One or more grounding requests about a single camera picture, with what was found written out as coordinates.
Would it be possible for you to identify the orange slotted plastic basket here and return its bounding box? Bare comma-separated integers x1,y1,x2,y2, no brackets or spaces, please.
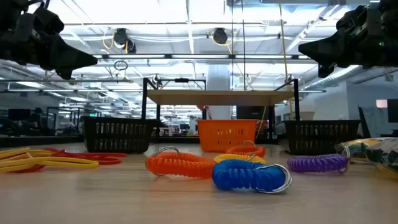
196,119,259,153

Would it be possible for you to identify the black hanging cable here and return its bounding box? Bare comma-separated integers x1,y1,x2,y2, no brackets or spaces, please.
241,0,247,91
229,0,234,91

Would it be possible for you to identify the black cabinet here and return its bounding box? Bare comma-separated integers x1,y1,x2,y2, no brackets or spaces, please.
236,105,270,121

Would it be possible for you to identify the black ceiling cable reel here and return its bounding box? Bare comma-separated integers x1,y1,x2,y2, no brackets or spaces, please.
112,27,137,54
212,27,229,45

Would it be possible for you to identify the black computer monitor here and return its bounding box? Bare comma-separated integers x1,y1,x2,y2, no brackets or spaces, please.
7,108,31,121
387,98,398,124

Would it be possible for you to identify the wooden shelf riser black frame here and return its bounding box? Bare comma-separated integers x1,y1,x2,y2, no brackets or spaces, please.
140,77,302,147

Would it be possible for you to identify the black overhead light rail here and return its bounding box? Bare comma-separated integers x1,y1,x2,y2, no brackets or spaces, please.
93,53,312,60

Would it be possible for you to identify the black aluminium rig frame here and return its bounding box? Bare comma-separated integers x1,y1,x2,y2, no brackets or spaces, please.
0,134,398,149

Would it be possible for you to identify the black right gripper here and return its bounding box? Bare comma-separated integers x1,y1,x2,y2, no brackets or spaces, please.
298,12,388,78

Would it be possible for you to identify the blue coil wristband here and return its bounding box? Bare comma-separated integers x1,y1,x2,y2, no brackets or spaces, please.
211,159,293,195

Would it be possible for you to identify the silver ventilation duct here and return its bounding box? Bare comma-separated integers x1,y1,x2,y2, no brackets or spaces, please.
306,65,369,91

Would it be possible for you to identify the orange coil wristband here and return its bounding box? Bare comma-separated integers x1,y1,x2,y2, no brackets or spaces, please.
225,139,266,158
144,146,217,179

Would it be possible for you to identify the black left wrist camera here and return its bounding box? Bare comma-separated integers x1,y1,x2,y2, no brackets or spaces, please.
32,5,65,35

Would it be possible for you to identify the purple coil wristband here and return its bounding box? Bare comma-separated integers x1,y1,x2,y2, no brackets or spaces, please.
287,143,351,174

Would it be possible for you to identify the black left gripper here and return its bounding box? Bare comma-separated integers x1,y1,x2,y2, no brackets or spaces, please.
7,12,99,80

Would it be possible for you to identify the yellow coil wristband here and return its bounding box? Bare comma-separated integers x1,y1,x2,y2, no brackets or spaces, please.
213,152,267,165

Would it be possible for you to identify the yellow hanging cable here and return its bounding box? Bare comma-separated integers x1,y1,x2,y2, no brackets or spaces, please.
277,0,295,121

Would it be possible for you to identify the grey fabric panel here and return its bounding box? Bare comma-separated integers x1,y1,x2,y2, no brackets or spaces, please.
357,105,389,139

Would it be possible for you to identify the black slotted plastic basket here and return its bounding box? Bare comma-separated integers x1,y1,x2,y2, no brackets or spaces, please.
283,119,363,156
81,115,158,154

